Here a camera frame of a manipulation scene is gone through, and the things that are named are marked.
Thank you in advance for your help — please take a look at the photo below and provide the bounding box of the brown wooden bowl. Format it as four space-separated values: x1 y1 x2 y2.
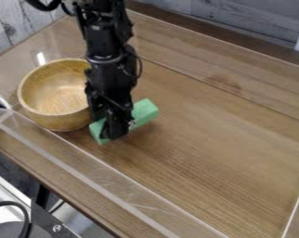
17 58 90 132

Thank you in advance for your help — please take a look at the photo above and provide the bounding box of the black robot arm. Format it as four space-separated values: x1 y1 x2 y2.
25 0 142 139

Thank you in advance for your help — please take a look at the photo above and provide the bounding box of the grey metal base plate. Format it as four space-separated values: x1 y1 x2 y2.
0 201 79 238

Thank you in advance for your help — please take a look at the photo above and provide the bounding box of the green rectangular block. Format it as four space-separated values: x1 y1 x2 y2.
89 99 158 145

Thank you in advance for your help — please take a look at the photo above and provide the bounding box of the clear acrylic front wall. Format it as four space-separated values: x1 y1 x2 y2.
0 109 228 238

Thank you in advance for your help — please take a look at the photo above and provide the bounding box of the black cable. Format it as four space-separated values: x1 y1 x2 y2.
0 200 34 238

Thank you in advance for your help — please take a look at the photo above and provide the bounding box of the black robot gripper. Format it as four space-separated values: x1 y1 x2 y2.
83 55 138 139

